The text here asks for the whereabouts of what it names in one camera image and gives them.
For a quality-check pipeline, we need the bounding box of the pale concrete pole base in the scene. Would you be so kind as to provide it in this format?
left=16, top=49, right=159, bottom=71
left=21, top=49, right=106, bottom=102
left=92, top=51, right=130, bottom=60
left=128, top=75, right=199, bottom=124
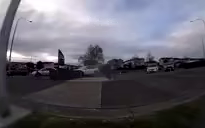
left=0, top=105, right=32, bottom=128

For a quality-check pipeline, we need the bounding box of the row of parked vehicles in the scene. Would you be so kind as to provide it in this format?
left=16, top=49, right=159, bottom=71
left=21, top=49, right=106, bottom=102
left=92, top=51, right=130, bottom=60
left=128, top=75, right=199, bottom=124
left=5, top=56, right=205, bottom=81

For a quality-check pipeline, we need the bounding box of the dark asphalt road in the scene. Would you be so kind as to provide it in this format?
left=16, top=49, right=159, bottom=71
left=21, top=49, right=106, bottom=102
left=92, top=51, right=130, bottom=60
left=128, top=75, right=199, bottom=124
left=0, top=64, right=205, bottom=108

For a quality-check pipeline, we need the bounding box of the bare dark tree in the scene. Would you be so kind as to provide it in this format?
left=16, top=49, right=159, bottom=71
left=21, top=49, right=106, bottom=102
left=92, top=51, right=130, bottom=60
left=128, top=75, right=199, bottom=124
left=78, top=44, right=105, bottom=66

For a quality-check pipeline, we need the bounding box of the thick pale pole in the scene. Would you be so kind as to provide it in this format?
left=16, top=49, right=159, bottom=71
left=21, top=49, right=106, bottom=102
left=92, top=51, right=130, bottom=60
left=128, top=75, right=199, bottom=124
left=0, top=0, right=22, bottom=118

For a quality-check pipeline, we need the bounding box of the grey concrete pavement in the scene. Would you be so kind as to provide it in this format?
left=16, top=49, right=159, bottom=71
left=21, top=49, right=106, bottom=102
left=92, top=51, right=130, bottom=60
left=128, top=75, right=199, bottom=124
left=9, top=77, right=205, bottom=122

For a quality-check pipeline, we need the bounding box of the grass strip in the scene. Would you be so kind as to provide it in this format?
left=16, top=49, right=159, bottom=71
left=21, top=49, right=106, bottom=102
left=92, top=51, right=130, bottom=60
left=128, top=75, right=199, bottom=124
left=6, top=96, right=205, bottom=128

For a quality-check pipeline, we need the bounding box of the dark flag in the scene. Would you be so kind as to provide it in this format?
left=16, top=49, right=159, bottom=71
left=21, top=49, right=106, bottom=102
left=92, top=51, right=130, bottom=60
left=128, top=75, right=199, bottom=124
left=57, top=48, right=66, bottom=67

